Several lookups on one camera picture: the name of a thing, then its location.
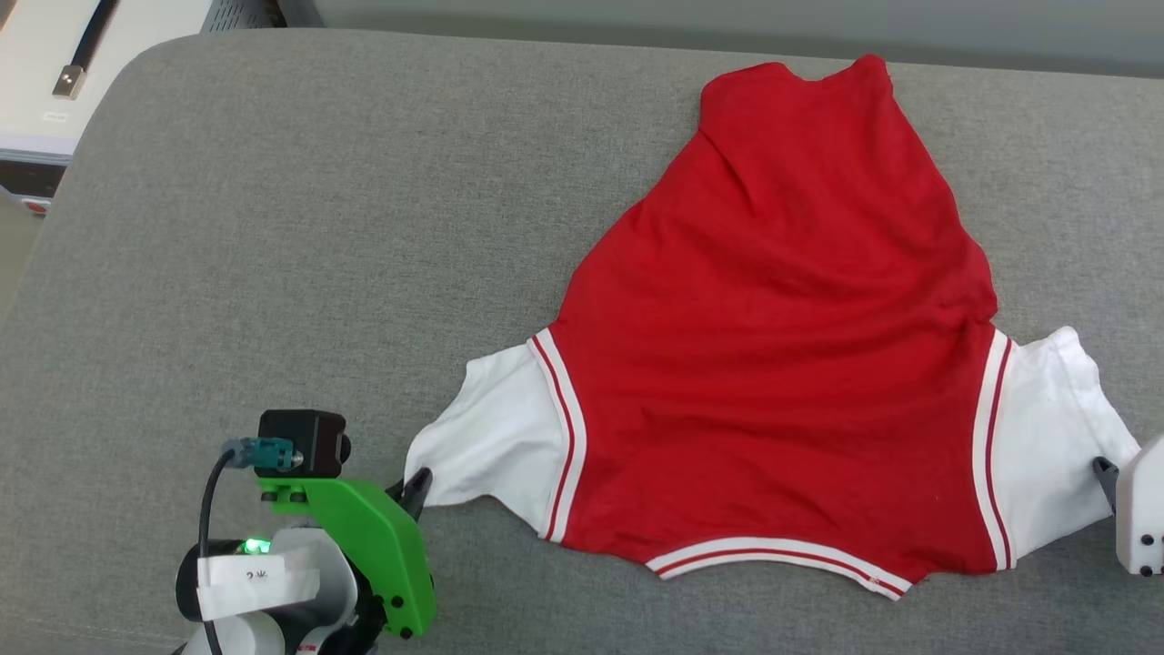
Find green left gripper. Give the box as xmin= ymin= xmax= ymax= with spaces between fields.
xmin=258 ymin=466 xmax=438 ymax=639

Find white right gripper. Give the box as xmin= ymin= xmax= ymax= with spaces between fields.
xmin=1092 ymin=434 xmax=1164 ymax=578

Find red and white basketball jersey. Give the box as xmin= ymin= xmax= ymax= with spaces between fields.
xmin=404 ymin=54 xmax=1143 ymax=602

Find white cabinet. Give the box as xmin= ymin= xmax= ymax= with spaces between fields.
xmin=0 ymin=0 xmax=274 ymax=215

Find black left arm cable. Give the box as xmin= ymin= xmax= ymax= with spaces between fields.
xmin=197 ymin=438 xmax=297 ymax=655

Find black cabinet handle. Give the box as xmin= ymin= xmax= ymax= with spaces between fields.
xmin=52 ymin=0 xmax=121 ymax=100

